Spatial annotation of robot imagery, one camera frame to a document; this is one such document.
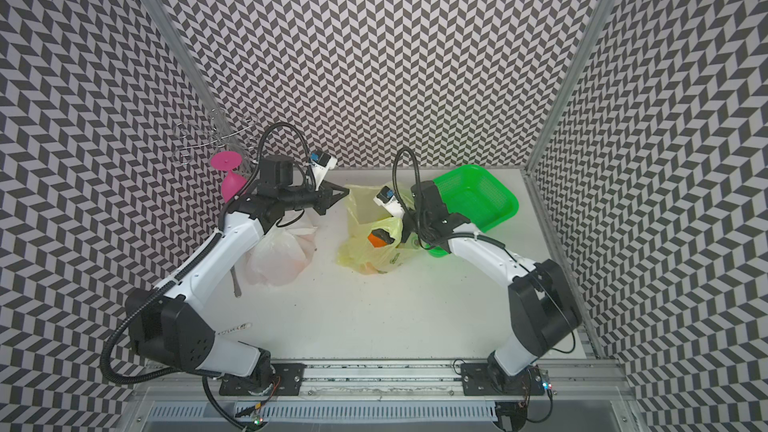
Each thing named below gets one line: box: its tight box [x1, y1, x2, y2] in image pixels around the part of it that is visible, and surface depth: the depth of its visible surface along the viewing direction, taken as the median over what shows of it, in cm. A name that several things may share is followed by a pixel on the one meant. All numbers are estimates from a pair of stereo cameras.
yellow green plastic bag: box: [336, 184, 423, 275], surface depth 75 cm
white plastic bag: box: [245, 226, 318, 286], surface depth 86 cm
